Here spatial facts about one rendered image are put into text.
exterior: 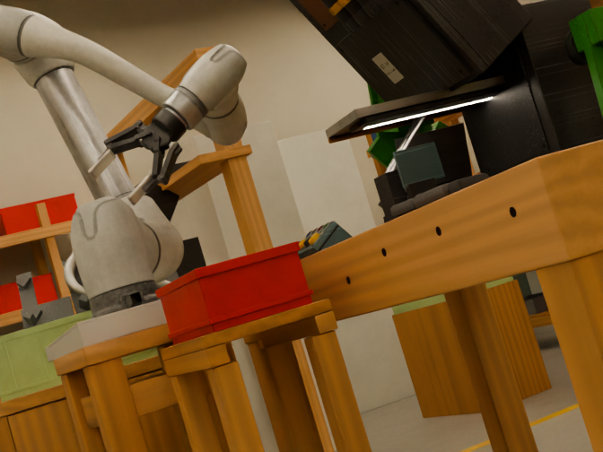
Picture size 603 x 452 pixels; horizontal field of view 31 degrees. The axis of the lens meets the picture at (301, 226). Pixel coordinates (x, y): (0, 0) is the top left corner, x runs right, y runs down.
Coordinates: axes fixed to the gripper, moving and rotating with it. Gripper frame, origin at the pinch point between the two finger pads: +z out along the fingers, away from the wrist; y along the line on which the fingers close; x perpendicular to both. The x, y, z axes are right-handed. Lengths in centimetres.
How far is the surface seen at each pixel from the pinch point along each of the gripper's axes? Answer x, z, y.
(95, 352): -7.2, 30.2, -21.3
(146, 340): -12.9, 21.3, -24.9
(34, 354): -57, 38, 32
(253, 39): -560, -320, 509
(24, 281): -72, 24, 66
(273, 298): 7, 3, -55
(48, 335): -57, 32, 32
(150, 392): -19.0, 28.9, -30.1
